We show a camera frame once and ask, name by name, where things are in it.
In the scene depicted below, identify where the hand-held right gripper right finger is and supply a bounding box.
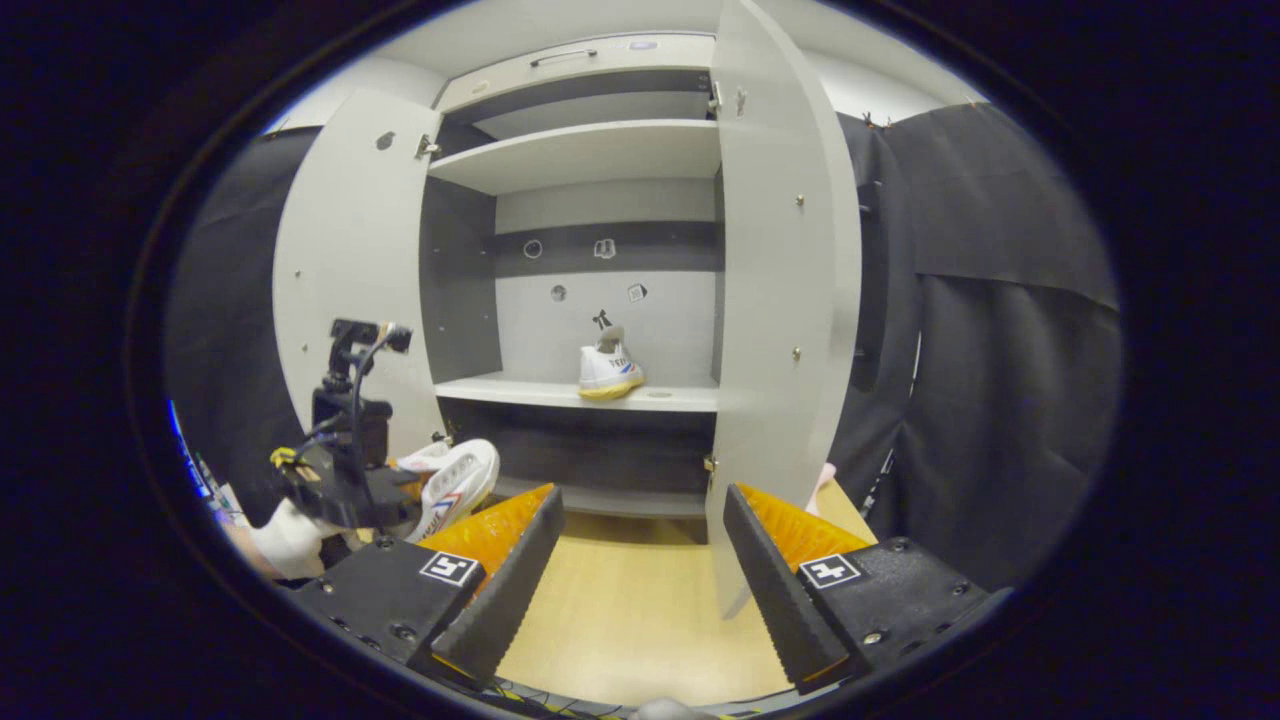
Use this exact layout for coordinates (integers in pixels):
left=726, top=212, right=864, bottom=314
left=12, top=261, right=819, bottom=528
left=722, top=483, right=1012, bottom=697

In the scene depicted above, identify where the white shoe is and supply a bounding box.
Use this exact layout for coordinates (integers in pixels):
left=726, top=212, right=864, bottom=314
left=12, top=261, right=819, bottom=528
left=577, top=324, right=647, bottom=402
left=394, top=437, right=502, bottom=544

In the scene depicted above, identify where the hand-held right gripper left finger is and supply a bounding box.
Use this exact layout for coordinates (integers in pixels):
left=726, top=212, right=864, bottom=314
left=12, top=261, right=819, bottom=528
left=290, top=483, right=567, bottom=692

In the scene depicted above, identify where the white cabinet drawer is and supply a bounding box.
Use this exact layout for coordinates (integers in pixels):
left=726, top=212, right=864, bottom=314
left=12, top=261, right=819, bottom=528
left=434, top=34, right=717, bottom=114

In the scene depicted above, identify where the bright blue-edged screen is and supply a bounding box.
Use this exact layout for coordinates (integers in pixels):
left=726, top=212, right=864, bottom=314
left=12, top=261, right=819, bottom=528
left=167, top=398, right=219, bottom=503

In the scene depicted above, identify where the white shoe cabinet door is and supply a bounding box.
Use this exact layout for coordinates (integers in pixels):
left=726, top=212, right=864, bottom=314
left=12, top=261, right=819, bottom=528
left=271, top=87, right=447, bottom=463
left=704, top=0, right=864, bottom=620

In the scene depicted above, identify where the white cabinet shelf board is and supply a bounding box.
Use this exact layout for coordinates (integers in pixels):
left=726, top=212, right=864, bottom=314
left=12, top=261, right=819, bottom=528
left=427, top=119, right=724, bottom=197
left=434, top=371, right=722, bottom=414

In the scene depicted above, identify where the black backdrop cloth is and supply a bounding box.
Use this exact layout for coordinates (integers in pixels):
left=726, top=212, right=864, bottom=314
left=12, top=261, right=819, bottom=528
left=163, top=100, right=1123, bottom=593

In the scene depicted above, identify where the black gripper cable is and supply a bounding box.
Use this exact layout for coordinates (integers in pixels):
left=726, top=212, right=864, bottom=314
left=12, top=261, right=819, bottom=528
left=348, top=324, right=403, bottom=503

